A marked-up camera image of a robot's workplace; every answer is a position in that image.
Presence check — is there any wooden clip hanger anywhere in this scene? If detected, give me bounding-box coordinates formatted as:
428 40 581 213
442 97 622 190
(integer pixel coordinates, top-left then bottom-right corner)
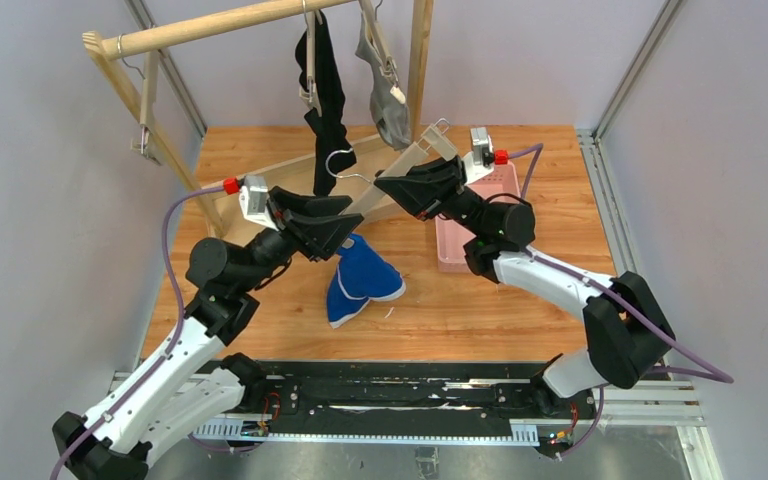
343 118 458 223

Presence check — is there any blue white underwear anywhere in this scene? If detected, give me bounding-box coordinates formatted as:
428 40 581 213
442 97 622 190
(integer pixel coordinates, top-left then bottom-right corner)
325 233 406 329

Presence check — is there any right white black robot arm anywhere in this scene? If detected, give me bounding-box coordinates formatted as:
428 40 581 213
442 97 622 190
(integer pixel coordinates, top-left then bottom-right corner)
374 157 675 399

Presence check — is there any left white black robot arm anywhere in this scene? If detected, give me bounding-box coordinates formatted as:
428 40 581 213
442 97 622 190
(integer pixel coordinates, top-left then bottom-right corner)
51 177 363 479

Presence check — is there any black underwear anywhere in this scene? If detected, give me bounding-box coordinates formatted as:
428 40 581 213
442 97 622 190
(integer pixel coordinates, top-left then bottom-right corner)
304 11 357 196

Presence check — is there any grey underwear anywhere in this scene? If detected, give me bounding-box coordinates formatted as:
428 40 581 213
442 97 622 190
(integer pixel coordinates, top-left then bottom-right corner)
355 16 411 151

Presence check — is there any wooden hanger with black underwear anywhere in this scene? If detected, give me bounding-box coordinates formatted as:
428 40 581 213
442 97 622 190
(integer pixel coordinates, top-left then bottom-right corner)
299 0 322 117

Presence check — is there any wooden hanger with grey underwear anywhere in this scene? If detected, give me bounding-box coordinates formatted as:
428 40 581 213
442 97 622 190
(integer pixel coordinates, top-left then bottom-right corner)
358 0 406 105

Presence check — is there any empty wooden hanger left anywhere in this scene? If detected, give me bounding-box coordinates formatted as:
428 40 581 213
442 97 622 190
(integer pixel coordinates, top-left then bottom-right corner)
120 50 162 165

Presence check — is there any wooden clothes rack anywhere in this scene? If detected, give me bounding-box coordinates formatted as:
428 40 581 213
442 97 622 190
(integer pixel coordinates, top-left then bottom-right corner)
82 1 433 241

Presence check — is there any pink plastic basket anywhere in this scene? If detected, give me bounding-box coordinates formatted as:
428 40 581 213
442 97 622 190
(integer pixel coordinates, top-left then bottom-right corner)
435 163 520 274

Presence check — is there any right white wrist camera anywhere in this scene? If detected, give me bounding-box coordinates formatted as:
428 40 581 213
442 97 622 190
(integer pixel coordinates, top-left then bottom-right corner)
462 126 495 184

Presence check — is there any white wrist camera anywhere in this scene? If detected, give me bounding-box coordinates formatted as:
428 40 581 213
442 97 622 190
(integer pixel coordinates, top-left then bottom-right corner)
462 126 495 184
238 175 277 230

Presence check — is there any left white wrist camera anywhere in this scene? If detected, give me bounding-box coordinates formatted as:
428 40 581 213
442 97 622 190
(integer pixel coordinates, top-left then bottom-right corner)
238 175 277 230

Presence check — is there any aluminium frame post right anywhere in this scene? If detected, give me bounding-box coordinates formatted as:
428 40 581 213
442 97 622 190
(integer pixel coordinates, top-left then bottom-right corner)
576 0 685 273

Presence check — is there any aluminium frame post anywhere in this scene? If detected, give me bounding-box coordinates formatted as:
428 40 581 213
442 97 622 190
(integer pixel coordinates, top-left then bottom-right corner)
124 0 208 138
576 0 685 273

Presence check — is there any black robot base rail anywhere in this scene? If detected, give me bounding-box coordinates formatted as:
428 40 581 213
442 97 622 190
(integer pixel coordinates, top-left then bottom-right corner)
138 359 620 439

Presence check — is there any aluminium frame post left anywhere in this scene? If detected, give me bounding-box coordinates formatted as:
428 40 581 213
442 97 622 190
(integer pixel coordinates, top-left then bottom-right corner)
124 0 208 138

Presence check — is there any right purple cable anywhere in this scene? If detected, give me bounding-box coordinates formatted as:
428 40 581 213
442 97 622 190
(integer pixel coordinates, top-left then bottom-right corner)
507 142 735 458

